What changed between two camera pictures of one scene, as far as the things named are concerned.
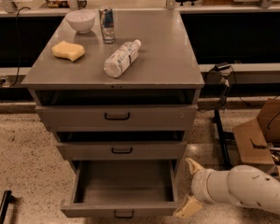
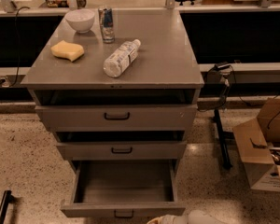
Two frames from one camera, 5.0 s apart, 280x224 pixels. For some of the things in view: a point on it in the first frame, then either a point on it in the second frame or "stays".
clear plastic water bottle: x=117 y=63 stays
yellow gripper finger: x=193 y=166 to x=157 y=220
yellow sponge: x=72 y=51 stays
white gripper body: x=199 y=183 to x=198 y=217
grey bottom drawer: x=123 y=189 stays
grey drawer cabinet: x=128 y=100 stays
